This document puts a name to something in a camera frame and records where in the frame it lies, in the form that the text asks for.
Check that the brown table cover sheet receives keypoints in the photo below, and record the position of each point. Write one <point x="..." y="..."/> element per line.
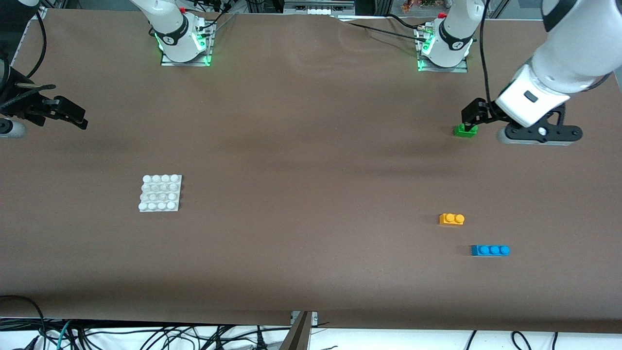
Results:
<point x="311" y="121"/>

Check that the blue three-stud block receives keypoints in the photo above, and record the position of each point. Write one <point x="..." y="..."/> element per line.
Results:
<point x="490" y="251"/>

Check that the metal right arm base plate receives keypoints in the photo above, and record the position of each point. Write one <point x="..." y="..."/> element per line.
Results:
<point x="187" y="63"/>

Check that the yellow two-stud block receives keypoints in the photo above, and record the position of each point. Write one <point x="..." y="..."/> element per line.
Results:
<point x="451" y="220"/>

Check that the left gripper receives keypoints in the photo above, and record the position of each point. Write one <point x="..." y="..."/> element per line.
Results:
<point x="480" y="111"/>

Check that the white studded base plate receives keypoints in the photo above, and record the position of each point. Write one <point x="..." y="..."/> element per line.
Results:
<point x="160" y="194"/>

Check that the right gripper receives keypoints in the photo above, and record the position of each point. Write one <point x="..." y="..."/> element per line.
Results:
<point x="30" y="108"/>

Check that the grey metal background box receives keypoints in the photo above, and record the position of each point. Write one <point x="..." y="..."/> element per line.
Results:
<point x="318" y="7"/>

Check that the green two-stud block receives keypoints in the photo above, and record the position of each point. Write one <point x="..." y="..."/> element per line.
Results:
<point x="460" y="132"/>

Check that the black left camera bracket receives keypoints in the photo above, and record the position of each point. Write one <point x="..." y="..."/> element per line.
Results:
<point x="559" y="116"/>

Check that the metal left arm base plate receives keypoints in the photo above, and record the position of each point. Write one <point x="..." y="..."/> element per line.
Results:
<point x="444" y="69"/>

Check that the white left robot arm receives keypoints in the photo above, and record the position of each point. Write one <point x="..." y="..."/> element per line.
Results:
<point x="578" y="43"/>

